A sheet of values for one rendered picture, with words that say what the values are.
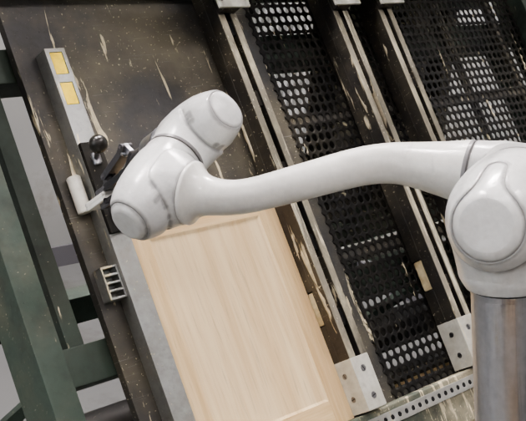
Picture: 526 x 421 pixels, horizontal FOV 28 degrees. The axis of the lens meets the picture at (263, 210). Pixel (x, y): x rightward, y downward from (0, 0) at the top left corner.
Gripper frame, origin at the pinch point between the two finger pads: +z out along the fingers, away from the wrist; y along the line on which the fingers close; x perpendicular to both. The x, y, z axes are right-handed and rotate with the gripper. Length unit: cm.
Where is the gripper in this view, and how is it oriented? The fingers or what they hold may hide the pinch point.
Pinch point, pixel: (100, 200)
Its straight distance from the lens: 200.7
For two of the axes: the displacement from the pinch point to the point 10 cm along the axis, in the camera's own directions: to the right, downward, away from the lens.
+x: 7.2, -1.5, 6.8
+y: 3.5, 9.2, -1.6
